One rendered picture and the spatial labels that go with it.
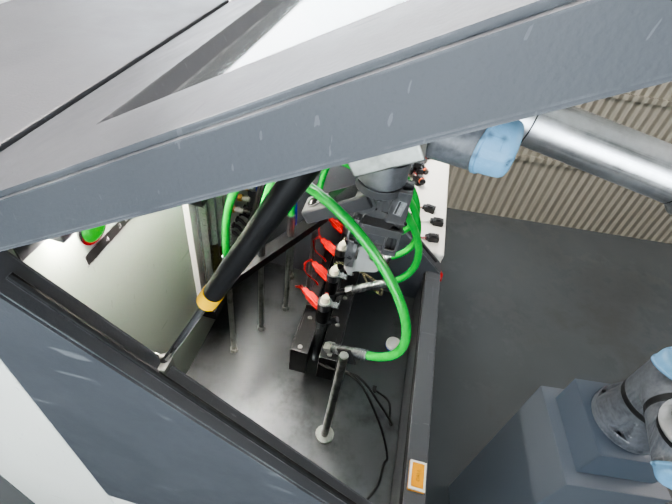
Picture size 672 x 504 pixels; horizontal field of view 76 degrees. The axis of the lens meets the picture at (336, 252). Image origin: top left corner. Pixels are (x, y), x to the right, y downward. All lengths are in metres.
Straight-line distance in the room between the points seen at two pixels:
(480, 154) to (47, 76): 0.54
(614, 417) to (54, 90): 1.15
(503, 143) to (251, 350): 0.78
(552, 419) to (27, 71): 1.23
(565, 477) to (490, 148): 0.84
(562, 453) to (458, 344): 1.17
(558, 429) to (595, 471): 0.11
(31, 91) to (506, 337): 2.21
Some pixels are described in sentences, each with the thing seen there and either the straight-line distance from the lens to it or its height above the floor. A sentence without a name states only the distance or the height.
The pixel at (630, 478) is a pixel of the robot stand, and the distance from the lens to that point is 1.28.
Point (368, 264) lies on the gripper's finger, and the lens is 0.73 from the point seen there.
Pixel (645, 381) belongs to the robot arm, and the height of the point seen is 1.06.
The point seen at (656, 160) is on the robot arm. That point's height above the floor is 1.50.
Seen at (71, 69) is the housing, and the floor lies 1.50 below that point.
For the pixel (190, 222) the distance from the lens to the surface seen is 0.84.
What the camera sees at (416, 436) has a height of 0.95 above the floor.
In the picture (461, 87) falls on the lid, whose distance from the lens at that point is 0.18.
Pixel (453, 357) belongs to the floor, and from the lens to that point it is 2.24.
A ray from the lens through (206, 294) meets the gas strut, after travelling 0.38.
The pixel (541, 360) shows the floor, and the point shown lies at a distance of 2.45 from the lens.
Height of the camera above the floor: 1.77
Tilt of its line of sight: 44 degrees down
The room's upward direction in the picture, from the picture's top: 10 degrees clockwise
